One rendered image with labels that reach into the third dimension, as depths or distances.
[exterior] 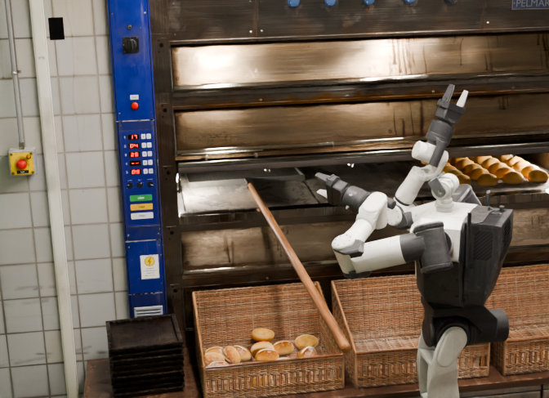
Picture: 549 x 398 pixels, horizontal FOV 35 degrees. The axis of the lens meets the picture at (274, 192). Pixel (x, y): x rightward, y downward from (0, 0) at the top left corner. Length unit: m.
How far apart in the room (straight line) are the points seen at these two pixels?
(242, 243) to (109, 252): 0.56
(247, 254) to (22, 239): 0.93
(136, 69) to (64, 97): 0.31
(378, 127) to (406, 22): 0.45
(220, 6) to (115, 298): 1.29
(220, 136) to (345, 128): 0.53
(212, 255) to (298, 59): 0.90
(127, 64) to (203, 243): 0.82
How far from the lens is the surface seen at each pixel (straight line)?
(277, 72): 3.60
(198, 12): 3.56
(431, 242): 2.74
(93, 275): 3.78
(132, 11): 3.51
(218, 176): 4.29
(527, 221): 4.10
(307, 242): 3.81
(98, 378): 3.73
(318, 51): 3.65
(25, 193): 3.69
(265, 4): 3.59
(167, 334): 3.58
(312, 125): 3.67
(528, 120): 3.95
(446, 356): 3.07
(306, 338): 3.81
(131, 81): 3.54
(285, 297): 3.83
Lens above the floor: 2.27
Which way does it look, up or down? 16 degrees down
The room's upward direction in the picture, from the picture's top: 1 degrees counter-clockwise
